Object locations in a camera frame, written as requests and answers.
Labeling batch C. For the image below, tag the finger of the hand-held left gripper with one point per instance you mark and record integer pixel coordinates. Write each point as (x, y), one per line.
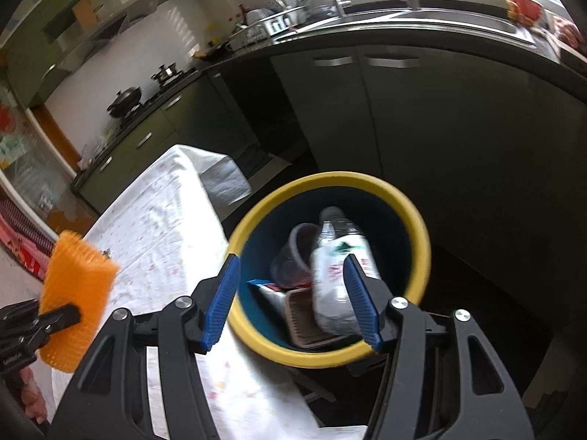
(62, 318)

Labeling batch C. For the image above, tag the red patterned rug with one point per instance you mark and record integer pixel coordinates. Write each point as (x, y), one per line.
(23, 243)

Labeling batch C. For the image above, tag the black kitchen countertop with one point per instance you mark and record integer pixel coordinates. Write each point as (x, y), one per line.
(321, 39)

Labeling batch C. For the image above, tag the dish rack with dishes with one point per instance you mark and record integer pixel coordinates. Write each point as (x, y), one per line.
(270, 23)

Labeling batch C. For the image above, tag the clear plastic cup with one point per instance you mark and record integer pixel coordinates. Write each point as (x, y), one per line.
(293, 256)

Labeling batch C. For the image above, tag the person's left hand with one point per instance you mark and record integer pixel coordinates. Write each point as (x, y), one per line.
(34, 398)

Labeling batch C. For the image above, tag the green wall cabinets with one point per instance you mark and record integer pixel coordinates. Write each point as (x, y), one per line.
(27, 46)

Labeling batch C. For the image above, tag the brown cardboard box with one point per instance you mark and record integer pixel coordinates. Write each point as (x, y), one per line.
(302, 321)

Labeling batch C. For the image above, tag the red and white tube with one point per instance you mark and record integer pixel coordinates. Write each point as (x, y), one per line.
(268, 285)

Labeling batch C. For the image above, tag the yellow-rimmed blue trash bin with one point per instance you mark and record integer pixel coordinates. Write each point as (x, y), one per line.
(321, 178)

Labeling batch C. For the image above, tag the green base cabinets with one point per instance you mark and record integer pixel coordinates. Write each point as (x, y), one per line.
(137, 146)

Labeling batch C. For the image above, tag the range hood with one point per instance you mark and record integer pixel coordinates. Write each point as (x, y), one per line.
(124, 23)

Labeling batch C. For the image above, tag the steel cooking pot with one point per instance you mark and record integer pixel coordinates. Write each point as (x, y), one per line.
(166, 74)

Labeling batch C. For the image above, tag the orange mesh pad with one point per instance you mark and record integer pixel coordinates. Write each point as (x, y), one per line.
(78, 275)

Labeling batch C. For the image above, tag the red container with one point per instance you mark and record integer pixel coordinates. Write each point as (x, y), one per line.
(523, 9)

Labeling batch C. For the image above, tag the black wok with lid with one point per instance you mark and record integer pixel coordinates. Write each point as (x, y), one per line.
(124, 101)

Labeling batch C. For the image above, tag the dark under-sink cabinet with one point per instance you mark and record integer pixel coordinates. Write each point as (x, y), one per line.
(435, 123)

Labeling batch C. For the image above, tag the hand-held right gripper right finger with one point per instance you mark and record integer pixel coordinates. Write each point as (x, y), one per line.
(362, 302)

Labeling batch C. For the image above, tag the clear plastic bottle white label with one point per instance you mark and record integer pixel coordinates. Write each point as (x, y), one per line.
(330, 261)

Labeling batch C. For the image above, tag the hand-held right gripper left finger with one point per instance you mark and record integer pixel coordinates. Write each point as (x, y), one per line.
(222, 302)

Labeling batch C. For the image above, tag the gas stove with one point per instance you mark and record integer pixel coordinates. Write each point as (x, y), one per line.
(156, 94)

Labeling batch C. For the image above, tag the white tablecloth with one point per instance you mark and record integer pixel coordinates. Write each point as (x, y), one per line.
(151, 220)

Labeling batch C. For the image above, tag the glass door cabinet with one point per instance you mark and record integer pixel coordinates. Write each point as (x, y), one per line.
(27, 160)

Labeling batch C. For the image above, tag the steel kitchen sink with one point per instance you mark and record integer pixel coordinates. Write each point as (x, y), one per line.
(435, 20)

